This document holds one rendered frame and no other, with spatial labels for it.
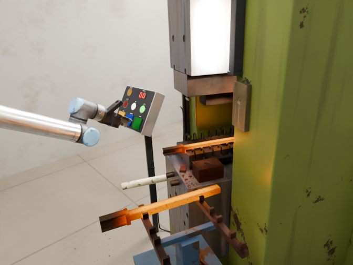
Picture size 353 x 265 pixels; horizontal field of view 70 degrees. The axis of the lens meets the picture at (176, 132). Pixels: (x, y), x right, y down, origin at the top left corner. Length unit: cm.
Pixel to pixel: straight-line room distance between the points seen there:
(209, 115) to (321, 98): 72
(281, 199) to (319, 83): 40
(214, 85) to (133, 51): 293
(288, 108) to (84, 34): 313
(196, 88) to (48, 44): 264
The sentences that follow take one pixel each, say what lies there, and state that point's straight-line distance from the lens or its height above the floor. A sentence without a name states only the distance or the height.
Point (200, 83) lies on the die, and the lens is 110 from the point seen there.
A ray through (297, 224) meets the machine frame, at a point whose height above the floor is 85.
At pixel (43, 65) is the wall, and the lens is 350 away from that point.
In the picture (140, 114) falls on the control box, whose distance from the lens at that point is 161.
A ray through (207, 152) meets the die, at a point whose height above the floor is 99.
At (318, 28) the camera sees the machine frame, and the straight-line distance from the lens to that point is 83.
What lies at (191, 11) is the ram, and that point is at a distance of 102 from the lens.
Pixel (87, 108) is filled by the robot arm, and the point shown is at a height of 118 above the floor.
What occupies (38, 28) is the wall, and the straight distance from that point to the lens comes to 349.
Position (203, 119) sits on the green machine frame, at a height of 107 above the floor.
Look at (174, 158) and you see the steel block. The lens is 134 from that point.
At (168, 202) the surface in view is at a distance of 91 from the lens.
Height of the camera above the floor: 153
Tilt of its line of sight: 21 degrees down
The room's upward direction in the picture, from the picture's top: 3 degrees counter-clockwise
